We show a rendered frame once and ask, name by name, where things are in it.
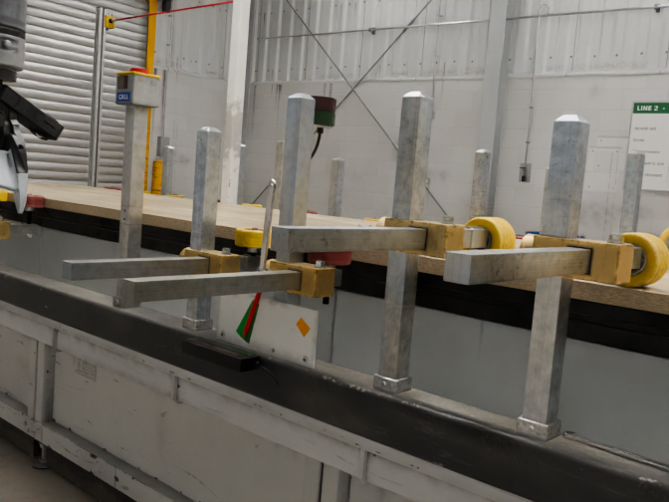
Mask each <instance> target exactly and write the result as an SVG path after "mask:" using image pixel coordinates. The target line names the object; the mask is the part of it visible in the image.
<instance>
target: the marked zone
mask: <svg viewBox="0 0 669 502"><path fill-rule="evenodd" d="M253 302H254V299H253V301H252V302H251V304H250V306H249V308H248V310H247V312H246V314H245V315H244V317H243V319H242V321H241V323H240V325H239V327H238V328H237V330H236V332H237V333H238V335H239V336H240V337H241V338H242V339H243V340H244V341H245V342H247V343H248V344H249V343H250V339H251V335H252V331H253V327H254V324H255V320H256V316H257V312H258V308H259V304H258V306H257V309H256V312H255V315H254V318H253V321H252V324H251V327H250V330H249V332H248V334H247V335H246V337H245V338H243V337H244V329H245V326H246V323H247V320H248V317H249V314H250V311H251V308H252V305H253Z"/></svg>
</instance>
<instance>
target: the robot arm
mask: <svg viewBox="0 0 669 502"><path fill-rule="evenodd" d="M26 15H27V0H0V187H1V188H4V189H8V190H11V191H13V195H14V203H15V207H16V210H17V214H21V213H23V211H24V207H25V204H26V201H27V188H28V175H27V172H28V162H27V150H26V144H25V141H24V139H23V137H22V135H21V132H20V126H19V124H21V125H22V126H24V127H25V128H27V129H28V130H30V131H31V133H32V134H33V135H35V136H36V137H38V138H40V139H43V140H49V139H50V140H58V138H59V136H60V135H61V133H62V131H63V129H64V127H63V126H62V125H60V124H59V123H58V122H57V121H56V120H55V119H54V118H52V117H51V116H49V115H47V114H45V113H44V112H43V111H41V110H40V109H39V108H37V107H36V106H35V105H33V104H32V103H31V102H29V101H28V100H26V99H25V98H24V97H22V96H21V95H20V94H18V93H17V92H16V91H14V90H13V89H12V88H10V87H9V86H8V85H3V82H6V83H16V82H17V72H21V71H23V70H24V66H25V42H26V41H25V38H26Z"/></svg>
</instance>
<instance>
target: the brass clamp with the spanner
mask: <svg viewBox="0 0 669 502"><path fill-rule="evenodd" d="M314 266H316V265H315V264H310V263H304V262H303V263H286V262H280V261H276V259H270V260H268V261H267V263H266V267H269V268H270V269H271V271H279V270H292V271H297V272H301V285H300V289H299V290H287V291H284V292H289V293H293V294H297V295H302V296H306V297H311V298H323V297H332V296H333V295H334V287H335V268H331V267H326V268H315V267H314Z"/></svg>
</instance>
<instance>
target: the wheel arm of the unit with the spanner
mask: <svg viewBox="0 0 669 502"><path fill-rule="evenodd" d="M341 273H342V270H339V269H335V275H334V286H335V287H337V286H340V285H341ZM300 285H301V272H297V271H292V270H279V271H260V272H241V273H222V274H203V275H184V276H165V277H146V278H127V279H123V287H122V299H123V300H126V301H130V302H133V303H141V302H153V301H165V300H177V299H189V298H202V297H214V296H226V295H238V294H251V293H263V292H275V291H287V290H299V289H300Z"/></svg>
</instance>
